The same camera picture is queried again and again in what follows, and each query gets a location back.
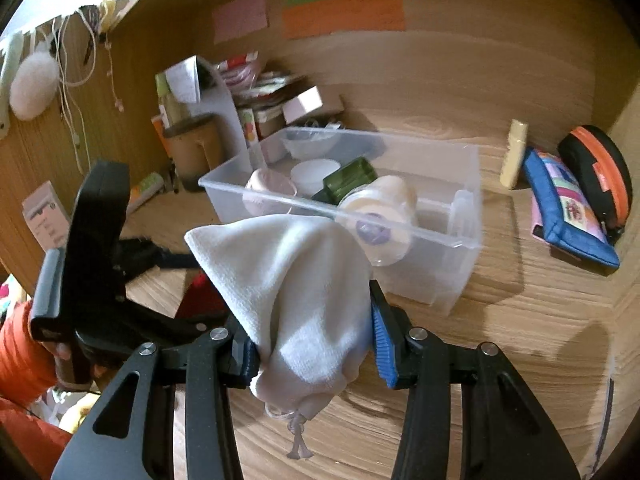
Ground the wooden desktop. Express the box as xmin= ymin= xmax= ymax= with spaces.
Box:
xmin=120 ymin=125 xmax=626 ymax=480

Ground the orange label bottle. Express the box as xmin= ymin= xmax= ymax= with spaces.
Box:
xmin=125 ymin=172 xmax=166 ymax=216

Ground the white cable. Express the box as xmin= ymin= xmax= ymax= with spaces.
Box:
xmin=80 ymin=7 xmax=126 ymax=111
xmin=52 ymin=17 xmax=91 ymax=176

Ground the yellow-green spray bottle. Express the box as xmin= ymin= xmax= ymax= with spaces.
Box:
xmin=155 ymin=72 xmax=183 ymax=128

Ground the orange sticky note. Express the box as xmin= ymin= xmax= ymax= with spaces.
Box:
xmin=281 ymin=0 xmax=406 ymax=40

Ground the person's left hand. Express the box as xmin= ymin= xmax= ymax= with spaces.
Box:
xmin=39 ymin=341 xmax=101 ymax=392

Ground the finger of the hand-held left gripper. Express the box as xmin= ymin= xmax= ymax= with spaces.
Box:
xmin=116 ymin=237 xmax=200 ymax=281
xmin=120 ymin=297 xmax=232 ymax=348

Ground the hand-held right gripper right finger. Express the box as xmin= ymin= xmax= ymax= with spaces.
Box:
xmin=369 ymin=280 xmax=581 ymax=480

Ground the pile of small packets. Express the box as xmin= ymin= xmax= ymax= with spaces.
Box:
xmin=217 ymin=51 xmax=308 ymax=111

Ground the red pouch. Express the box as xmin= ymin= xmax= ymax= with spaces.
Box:
xmin=175 ymin=272 xmax=228 ymax=321

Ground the pink round compact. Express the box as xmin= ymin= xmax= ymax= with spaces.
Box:
xmin=243 ymin=169 xmax=298 ymax=216

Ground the white fluffy ball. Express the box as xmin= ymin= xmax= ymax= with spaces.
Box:
xmin=10 ymin=52 xmax=61 ymax=121

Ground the small glass bowl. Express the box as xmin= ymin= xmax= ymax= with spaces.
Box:
xmin=281 ymin=127 xmax=341 ymax=160

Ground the white printed carton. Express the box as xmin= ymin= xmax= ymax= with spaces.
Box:
xmin=21 ymin=180 xmax=71 ymax=251

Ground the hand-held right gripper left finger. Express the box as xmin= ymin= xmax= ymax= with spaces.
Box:
xmin=50 ymin=327 xmax=261 ymax=480

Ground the black orange round case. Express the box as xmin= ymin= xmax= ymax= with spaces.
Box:
xmin=557 ymin=125 xmax=633 ymax=241

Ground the dark green glass bottle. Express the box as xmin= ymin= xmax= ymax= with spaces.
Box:
xmin=311 ymin=156 xmax=379 ymax=204

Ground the pink sticky note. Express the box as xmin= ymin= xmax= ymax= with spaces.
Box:
xmin=212 ymin=0 xmax=268 ymax=44

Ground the brown mug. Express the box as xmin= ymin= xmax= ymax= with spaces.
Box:
xmin=162 ymin=114 xmax=223 ymax=192

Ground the small white box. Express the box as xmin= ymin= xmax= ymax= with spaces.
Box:
xmin=282 ymin=86 xmax=346 ymax=118

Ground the beige tube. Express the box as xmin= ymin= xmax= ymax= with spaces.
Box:
xmin=499 ymin=119 xmax=529 ymax=190

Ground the fruit print carton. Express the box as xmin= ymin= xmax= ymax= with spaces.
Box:
xmin=237 ymin=105 xmax=261 ymax=148

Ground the clear plastic storage box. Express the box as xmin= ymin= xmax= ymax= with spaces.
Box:
xmin=198 ymin=127 xmax=485 ymax=316

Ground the white tape roll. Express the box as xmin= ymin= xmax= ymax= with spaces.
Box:
xmin=336 ymin=175 xmax=418 ymax=267

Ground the blue zip pouch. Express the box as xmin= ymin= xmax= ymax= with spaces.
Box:
xmin=522 ymin=147 xmax=621 ymax=268

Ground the white drawstring cloth pouch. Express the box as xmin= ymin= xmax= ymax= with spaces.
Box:
xmin=184 ymin=214 xmax=373 ymax=461

